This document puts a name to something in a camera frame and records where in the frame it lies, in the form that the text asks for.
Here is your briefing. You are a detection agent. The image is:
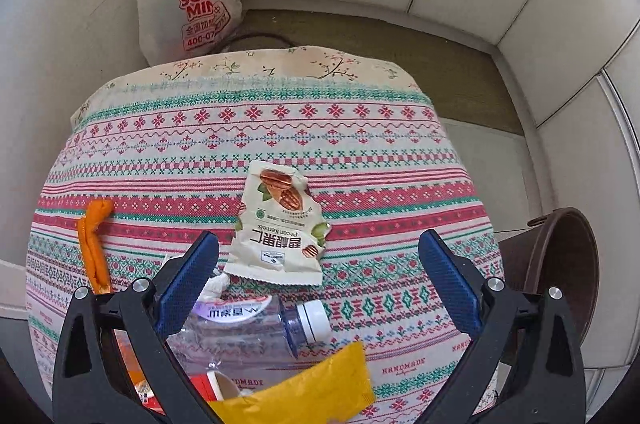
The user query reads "brown round trash bin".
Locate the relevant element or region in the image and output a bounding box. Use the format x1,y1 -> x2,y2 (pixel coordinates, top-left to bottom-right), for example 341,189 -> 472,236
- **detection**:
497,206 -> 601,370

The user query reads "green woven floor mat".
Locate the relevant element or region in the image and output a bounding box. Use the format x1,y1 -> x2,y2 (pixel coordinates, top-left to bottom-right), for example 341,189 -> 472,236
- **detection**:
220,8 -> 531,135

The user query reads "red green patterned tablecloth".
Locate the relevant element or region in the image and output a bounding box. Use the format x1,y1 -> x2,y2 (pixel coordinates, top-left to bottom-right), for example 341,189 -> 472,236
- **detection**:
25,74 -> 503,424

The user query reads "white tissue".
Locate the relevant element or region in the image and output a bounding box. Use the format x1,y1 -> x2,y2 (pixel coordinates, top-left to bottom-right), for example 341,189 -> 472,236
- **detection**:
160,254 -> 231,305

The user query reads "white cabinet with metal handles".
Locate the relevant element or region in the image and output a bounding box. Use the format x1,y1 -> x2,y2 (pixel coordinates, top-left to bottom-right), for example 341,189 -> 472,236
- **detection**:
495,0 -> 640,405

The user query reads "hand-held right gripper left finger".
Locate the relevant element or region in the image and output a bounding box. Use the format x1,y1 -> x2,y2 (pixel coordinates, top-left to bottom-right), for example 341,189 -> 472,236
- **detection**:
52,231 -> 223,424

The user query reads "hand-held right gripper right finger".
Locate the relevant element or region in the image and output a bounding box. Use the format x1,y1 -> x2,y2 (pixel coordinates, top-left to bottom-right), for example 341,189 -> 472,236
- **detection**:
417,228 -> 587,424

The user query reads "yellow snack packet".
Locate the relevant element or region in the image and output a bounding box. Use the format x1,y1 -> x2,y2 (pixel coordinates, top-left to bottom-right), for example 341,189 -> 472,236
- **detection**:
207,341 -> 377,424

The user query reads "white pecan snack packet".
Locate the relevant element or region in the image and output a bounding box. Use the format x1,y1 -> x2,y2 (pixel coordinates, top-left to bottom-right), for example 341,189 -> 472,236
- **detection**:
223,160 -> 332,287

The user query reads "cream floral cloth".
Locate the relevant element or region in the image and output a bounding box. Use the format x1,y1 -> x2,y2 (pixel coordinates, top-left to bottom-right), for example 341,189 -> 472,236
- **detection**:
70,46 -> 423,129

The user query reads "clear plastic water bottle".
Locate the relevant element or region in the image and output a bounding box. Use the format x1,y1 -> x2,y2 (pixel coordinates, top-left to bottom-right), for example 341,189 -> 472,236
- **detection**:
167,294 -> 332,385

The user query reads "red instant noodle cup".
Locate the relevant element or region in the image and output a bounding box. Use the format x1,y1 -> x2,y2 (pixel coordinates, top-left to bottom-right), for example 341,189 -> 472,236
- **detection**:
116,334 -> 266,417

